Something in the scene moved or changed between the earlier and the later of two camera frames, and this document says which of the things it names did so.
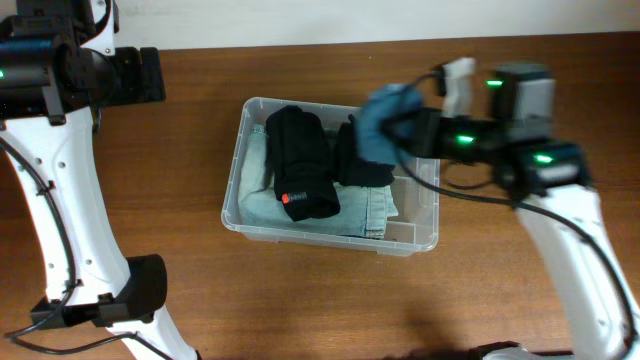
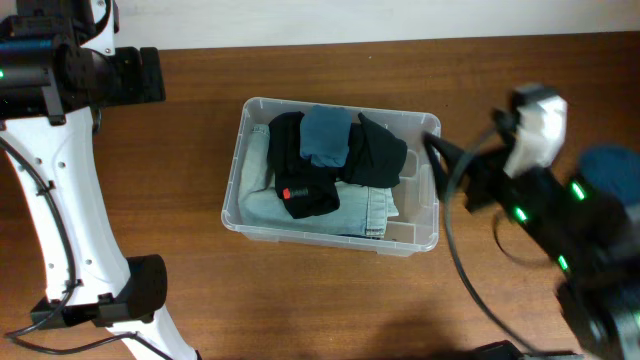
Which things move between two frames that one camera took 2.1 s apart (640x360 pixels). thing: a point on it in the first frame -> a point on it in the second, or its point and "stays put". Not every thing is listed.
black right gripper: [412, 134] -> [434, 143]
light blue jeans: [364, 210] stays put
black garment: [304, 186] stays put
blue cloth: [373, 141] -> [325, 134]
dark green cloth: [352, 168] stays put
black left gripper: [151, 75] stays put
